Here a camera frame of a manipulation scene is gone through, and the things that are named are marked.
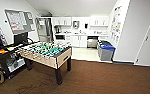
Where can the foosball gaming table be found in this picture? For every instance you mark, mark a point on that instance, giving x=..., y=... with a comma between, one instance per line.
x=52, y=53

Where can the white two-door sink cabinet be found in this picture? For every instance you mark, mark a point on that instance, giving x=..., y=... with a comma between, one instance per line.
x=78, y=41

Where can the white wide drawer unit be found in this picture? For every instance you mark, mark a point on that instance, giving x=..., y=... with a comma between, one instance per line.
x=67, y=39

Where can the black built-in microwave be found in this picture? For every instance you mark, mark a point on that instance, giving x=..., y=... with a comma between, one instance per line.
x=60, y=37

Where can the black coffee maker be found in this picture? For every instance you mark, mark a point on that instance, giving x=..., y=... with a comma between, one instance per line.
x=57, y=29

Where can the white narrow three-drawer unit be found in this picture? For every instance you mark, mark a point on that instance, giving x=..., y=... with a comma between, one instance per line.
x=102, y=37

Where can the grey bin with green lid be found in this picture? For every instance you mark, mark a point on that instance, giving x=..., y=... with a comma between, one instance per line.
x=104, y=42

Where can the grey bin with blue lid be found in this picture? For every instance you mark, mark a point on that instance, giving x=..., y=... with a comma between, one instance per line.
x=106, y=53

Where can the stainless steel refrigerator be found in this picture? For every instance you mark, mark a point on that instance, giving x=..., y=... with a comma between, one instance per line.
x=44, y=29

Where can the grey clutter on refrigerator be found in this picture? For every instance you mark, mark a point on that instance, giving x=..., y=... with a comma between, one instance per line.
x=44, y=14

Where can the black monitor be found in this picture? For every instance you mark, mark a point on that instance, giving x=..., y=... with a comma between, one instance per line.
x=20, y=38

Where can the black wheeled cart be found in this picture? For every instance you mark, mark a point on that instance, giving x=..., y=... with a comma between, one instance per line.
x=7, y=61

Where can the white door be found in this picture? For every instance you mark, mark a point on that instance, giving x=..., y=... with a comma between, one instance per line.
x=149, y=40

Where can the black wall soap dispenser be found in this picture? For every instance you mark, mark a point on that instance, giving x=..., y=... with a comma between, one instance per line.
x=86, y=25

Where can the white two-door wall cabinet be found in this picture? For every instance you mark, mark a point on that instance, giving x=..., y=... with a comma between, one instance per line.
x=62, y=21

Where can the white three-door wall cabinet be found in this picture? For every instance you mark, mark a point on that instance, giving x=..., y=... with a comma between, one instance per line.
x=99, y=21

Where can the large wall notice poster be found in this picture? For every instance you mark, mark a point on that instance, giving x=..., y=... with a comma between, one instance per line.
x=116, y=23

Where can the framed wall board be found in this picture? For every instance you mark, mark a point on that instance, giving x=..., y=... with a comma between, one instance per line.
x=19, y=20

